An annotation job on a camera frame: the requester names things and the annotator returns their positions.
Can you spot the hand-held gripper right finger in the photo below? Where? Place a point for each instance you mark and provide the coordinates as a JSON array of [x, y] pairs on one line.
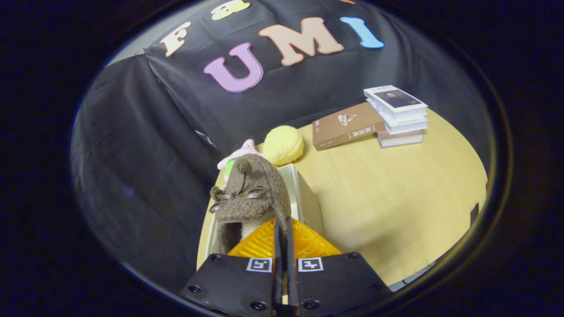
[[335, 281]]

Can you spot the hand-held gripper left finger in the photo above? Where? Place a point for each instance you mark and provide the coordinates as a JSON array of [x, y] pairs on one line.
[[238, 281]]

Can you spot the beige fabric storage box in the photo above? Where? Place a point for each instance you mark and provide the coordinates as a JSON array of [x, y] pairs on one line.
[[310, 207]]

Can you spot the brown fuzzy shoe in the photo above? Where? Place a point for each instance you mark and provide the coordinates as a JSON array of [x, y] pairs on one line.
[[260, 193]]

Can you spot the pink and green plush toy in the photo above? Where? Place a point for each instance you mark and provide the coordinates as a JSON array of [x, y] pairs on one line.
[[238, 154]]

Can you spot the yellow round plush toy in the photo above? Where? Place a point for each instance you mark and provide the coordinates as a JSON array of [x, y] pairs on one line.
[[284, 145]]

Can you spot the brown book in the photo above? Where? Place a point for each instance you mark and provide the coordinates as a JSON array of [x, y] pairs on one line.
[[348, 125]]

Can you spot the black backdrop cloth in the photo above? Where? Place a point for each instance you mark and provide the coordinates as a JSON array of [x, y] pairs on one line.
[[145, 154]]

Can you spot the plain white book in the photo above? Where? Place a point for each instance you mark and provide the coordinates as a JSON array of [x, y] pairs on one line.
[[405, 125]]

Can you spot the white book with portrait cover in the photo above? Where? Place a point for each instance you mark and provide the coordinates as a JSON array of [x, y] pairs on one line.
[[396, 97]]

